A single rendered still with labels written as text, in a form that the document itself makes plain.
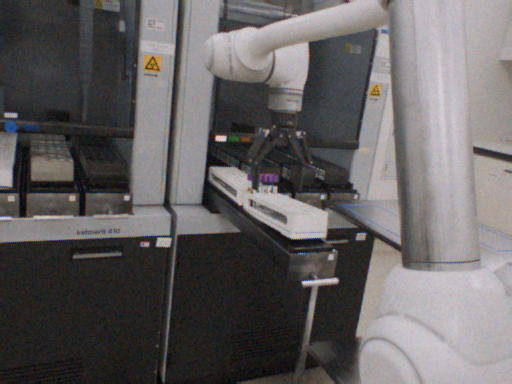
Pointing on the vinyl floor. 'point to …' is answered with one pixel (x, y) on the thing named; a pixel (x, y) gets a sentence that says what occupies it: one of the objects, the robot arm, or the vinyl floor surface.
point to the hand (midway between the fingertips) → (277, 185)
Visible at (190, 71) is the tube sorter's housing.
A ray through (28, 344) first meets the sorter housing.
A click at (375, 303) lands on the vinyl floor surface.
